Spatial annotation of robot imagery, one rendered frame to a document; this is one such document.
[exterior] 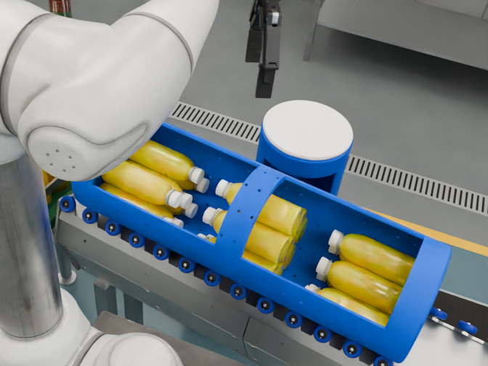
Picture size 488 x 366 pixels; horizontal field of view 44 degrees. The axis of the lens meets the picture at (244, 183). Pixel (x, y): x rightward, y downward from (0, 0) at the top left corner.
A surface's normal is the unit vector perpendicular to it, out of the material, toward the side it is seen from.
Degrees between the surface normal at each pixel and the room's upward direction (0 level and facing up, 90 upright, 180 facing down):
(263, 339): 70
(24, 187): 91
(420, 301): 39
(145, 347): 8
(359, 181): 0
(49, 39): 15
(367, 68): 0
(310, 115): 0
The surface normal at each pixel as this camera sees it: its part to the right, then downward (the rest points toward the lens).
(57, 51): 0.13, -0.51
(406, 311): -0.31, 0.03
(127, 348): 0.29, -0.66
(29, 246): 0.66, 0.58
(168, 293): -0.40, 0.32
